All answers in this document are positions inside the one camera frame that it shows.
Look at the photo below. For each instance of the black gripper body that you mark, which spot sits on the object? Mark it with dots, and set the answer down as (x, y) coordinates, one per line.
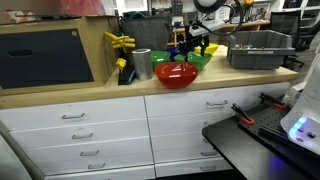
(196, 40)

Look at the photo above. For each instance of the red plastic bowl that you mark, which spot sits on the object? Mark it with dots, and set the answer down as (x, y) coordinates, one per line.
(176, 76)

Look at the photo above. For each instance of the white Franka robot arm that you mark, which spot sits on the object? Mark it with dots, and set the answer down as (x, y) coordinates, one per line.
(310, 100)

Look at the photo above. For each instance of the blue plastic bowl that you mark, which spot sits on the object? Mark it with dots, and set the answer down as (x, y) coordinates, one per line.
(172, 50)

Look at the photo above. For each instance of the yellow plastic bowl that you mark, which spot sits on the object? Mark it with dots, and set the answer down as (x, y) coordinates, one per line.
(213, 48)

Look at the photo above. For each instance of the silver metal cylinder cup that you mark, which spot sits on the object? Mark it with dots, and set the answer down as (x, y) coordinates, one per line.
(142, 65)

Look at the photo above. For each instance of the gray fabric basket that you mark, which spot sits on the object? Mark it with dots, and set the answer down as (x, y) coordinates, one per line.
(146, 33)

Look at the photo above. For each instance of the teal cloth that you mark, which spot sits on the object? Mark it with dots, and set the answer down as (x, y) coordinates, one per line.
(135, 14)

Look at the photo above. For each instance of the small yellow spring clamp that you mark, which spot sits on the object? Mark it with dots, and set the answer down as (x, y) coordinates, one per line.
(121, 63)

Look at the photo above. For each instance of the gray plastic storage bin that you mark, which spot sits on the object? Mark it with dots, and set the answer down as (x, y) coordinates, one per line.
(260, 60)

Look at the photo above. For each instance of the black orange bar clamp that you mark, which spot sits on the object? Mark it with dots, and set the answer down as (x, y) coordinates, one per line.
(271, 101)
(245, 116)

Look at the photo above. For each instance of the black office chair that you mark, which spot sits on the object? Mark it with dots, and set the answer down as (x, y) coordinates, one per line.
(283, 21)

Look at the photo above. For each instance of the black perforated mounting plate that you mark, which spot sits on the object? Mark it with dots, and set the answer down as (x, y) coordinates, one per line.
(266, 121)

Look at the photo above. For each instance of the white drawer cabinet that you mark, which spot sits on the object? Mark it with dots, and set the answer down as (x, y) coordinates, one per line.
(110, 130)

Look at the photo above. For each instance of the red translucent sheet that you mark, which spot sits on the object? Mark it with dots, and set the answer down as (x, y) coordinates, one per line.
(81, 7)

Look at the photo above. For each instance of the black robot table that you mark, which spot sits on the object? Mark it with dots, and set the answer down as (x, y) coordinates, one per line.
(240, 153)

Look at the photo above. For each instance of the wooden box with black panel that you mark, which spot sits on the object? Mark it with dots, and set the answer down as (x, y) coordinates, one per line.
(50, 56)

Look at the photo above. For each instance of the printed cardboard box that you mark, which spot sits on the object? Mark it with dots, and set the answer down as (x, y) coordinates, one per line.
(18, 16)

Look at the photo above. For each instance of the gray curved object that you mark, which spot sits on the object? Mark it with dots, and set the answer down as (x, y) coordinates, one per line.
(16, 150)

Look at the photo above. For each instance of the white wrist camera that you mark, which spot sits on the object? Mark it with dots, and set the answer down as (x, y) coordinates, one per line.
(206, 27)

